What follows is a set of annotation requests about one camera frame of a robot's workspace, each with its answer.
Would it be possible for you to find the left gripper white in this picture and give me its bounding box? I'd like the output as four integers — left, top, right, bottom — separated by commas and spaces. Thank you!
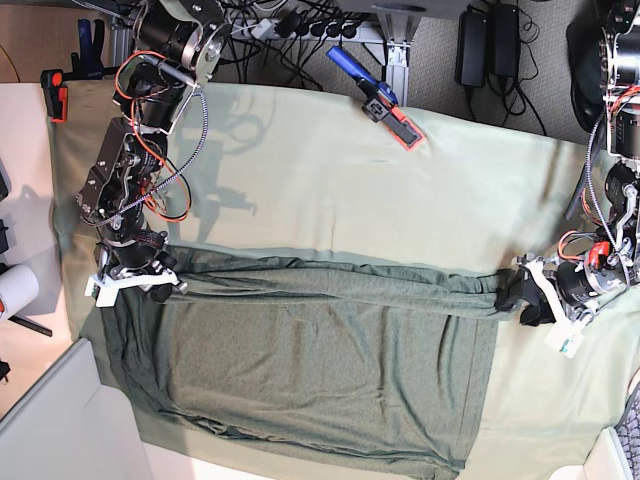
494, 253, 598, 358

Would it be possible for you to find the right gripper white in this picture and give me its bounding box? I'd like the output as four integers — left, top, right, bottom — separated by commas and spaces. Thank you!
84, 260, 188, 308

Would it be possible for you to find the green T-shirt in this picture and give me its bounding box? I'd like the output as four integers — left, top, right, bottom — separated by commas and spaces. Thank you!
101, 248, 511, 479

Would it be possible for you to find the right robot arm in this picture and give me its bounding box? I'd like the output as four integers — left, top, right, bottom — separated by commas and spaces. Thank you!
76, 1, 231, 308

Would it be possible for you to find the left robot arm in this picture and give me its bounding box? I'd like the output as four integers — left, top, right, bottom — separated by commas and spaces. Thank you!
495, 1, 639, 358

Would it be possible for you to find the black stick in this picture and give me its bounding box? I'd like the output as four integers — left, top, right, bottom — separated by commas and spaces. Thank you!
9, 316, 53, 337

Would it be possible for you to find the white cylindrical cup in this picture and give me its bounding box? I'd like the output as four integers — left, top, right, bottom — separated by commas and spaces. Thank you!
0, 265, 39, 321

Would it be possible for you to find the light green table cloth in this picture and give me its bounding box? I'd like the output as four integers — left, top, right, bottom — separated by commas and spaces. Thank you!
48, 80, 640, 480

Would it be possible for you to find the white bin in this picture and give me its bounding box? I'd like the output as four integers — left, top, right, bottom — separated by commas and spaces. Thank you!
1, 340, 152, 479

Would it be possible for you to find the orange black corner clamp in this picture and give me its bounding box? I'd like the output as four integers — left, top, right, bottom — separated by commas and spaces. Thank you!
40, 69, 68, 123

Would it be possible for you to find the blue orange bar clamp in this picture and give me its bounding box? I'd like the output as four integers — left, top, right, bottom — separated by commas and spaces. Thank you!
326, 46, 425, 151

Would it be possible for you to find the blue spring clamp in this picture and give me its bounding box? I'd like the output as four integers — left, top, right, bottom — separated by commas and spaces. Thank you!
66, 19, 118, 81

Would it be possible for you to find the left black power adapter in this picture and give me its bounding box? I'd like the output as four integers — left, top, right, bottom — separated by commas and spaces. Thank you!
455, 9, 488, 88

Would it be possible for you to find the black power adapter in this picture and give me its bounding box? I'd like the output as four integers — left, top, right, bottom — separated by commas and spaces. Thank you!
455, 9, 488, 88
490, 3, 520, 78

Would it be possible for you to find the right black power adapter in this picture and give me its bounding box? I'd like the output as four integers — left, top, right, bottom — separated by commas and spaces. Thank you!
490, 3, 520, 78

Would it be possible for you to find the white power strip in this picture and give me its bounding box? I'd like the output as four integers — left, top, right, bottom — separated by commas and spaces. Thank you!
231, 18, 384, 44

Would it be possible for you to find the aluminium frame post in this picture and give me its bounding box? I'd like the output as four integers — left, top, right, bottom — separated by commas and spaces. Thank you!
378, 13, 420, 106

